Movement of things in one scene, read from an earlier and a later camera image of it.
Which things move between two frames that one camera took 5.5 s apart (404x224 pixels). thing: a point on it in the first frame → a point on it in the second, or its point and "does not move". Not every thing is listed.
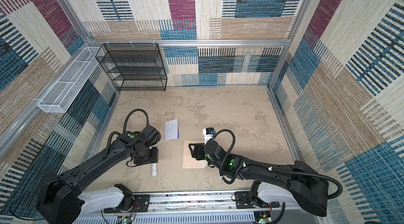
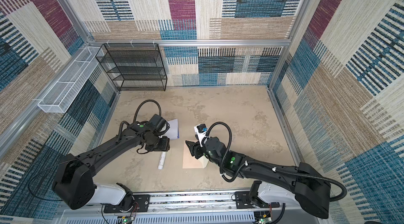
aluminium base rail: x=195 y=208 does not move
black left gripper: x=154 y=158 → x=165 y=146
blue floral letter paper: x=171 y=130 does not move
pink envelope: x=189 y=162 does not move
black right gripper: x=199 y=150 does not move
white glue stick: x=154 y=169 → x=162 y=160
